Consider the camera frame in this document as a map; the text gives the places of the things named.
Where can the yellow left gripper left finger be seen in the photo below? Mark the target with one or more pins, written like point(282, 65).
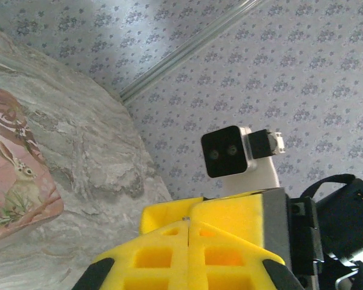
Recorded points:
point(157, 266)

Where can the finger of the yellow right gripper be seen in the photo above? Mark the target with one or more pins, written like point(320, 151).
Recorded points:
point(163, 214)
point(236, 217)

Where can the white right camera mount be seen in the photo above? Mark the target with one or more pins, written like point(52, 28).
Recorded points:
point(254, 181)

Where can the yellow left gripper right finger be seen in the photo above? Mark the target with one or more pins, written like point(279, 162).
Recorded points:
point(224, 272)

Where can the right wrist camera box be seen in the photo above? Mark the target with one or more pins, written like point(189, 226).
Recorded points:
point(225, 152)

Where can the pink storybook keepsake box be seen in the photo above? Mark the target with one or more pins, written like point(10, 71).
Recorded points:
point(15, 181)

